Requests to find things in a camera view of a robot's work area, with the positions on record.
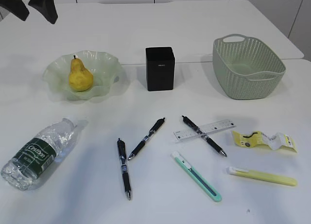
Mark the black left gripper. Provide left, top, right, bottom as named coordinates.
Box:
left=0, top=0, right=58, bottom=24

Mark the yellow pear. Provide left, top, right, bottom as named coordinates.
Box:
left=68, top=55, right=94, bottom=92

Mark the clear water bottle green label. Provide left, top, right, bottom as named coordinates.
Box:
left=0, top=118, right=77, bottom=190

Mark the yellow waste paper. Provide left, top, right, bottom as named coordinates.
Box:
left=231, top=131, right=298, bottom=153

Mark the pale green wavy plate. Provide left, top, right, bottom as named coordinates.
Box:
left=43, top=50, right=122, bottom=101

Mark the black square pen holder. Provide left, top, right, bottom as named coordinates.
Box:
left=145, top=47, right=175, bottom=91

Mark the black pen front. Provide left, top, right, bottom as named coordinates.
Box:
left=117, top=138, right=132, bottom=200

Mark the black pen middle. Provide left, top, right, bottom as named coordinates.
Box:
left=128, top=118, right=165, bottom=160

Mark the black pen on ruler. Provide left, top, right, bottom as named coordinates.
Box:
left=182, top=115, right=227, bottom=157

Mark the clear plastic ruler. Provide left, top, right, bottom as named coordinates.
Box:
left=173, top=119, right=236, bottom=142

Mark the green woven plastic basket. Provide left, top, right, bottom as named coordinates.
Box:
left=212, top=34, right=286, bottom=100

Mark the green utility knife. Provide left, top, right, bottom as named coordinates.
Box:
left=171, top=151, right=222, bottom=202

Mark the yellow utility knife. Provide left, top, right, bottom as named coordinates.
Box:
left=227, top=166, right=298, bottom=187

